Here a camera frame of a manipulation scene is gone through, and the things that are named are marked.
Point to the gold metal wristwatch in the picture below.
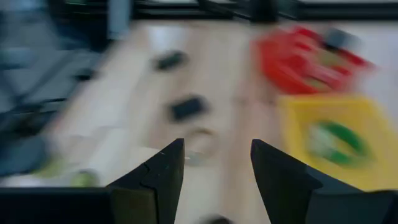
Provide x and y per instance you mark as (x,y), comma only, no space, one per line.
(194,159)

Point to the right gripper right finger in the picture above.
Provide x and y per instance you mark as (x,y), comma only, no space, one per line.
(280,180)

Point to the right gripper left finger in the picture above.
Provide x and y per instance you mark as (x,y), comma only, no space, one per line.
(164,174)

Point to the yellow plastic basket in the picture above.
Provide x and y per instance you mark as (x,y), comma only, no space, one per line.
(295,140)

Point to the red plastic basket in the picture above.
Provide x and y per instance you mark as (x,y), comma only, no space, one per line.
(280,68)

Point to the black screen device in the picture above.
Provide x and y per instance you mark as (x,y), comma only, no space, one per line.
(171,60)

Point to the green wristband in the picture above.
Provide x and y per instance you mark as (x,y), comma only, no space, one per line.
(345,132)

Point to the silver aluminium bracket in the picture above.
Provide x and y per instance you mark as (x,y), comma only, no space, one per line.
(119,18)

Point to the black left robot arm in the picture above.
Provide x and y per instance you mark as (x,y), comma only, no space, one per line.
(18,155)

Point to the black rectangular block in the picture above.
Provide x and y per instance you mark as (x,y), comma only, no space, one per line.
(188,108)

